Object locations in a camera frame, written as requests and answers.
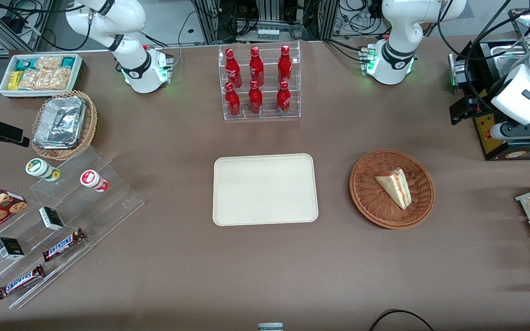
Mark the small black box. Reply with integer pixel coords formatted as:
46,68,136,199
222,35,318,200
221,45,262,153
39,206,65,231
0,237,25,261

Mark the red cap drink bottle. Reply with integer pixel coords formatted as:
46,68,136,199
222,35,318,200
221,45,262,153
80,170,109,193

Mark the silver box green light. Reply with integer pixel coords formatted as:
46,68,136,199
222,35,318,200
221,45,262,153
448,52,468,89

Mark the light oval wicker basket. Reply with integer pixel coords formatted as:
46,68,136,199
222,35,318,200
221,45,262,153
31,90,98,161

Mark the red cola bottle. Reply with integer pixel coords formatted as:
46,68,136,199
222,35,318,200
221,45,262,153
278,45,292,84
249,46,265,87
225,48,242,88
248,80,264,115
277,81,291,116
225,83,242,117

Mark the clear acrylic stepped stand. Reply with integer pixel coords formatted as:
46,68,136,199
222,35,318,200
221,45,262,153
0,146,145,309

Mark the clear cracker bag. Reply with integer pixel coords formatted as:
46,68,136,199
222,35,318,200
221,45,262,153
19,68,71,91
35,56,63,71

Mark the steel warmer pan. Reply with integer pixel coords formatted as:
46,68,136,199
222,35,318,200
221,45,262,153
490,44,530,79

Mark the aluminium foil tray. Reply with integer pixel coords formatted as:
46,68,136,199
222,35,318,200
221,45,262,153
33,97,86,149

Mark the black food warmer yellow panel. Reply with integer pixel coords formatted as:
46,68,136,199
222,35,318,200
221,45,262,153
465,8,530,161

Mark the black looped cable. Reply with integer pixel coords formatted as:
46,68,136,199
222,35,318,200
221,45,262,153
368,309,436,331

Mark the brown round wicker basket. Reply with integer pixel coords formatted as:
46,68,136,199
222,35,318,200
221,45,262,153
350,149,435,230

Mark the green cap drink bottle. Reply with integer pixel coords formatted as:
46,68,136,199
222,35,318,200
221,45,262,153
25,158,61,183

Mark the aluminium frame rack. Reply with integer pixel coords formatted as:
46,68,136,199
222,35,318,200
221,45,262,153
191,0,340,43

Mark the clear acrylic bottle rack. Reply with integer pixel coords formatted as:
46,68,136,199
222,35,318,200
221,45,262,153
218,40,301,121

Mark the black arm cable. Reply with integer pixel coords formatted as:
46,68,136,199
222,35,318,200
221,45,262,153
438,0,514,114

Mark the white snack bin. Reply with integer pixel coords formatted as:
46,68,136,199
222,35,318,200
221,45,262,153
0,53,84,99

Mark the grey wrist camera black mount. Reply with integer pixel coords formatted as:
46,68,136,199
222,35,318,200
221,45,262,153
490,120,530,142

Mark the cream plastic tray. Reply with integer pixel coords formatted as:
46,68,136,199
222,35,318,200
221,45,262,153
213,154,319,227

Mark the triangular sandwich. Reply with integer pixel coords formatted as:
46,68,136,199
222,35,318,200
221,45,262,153
375,168,412,210

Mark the Snickers bar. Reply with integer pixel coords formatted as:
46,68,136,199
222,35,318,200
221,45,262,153
0,265,46,300
42,228,86,263

